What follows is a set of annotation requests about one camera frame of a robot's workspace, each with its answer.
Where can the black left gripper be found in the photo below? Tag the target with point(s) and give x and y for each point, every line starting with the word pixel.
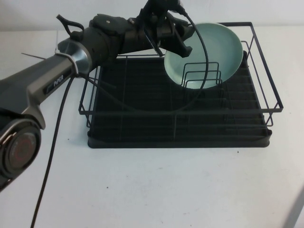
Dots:
pixel 152 33

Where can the mint green round plate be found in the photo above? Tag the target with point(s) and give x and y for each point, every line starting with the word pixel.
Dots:
pixel 216 47

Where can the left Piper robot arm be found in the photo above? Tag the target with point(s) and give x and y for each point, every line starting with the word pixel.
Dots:
pixel 54 69

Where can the black plastic drip tray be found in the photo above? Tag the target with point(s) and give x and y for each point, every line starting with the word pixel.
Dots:
pixel 142 142

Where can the white zip tie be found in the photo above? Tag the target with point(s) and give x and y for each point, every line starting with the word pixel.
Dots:
pixel 71 60

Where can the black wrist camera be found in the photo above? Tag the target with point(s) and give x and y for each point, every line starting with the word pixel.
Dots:
pixel 154 4

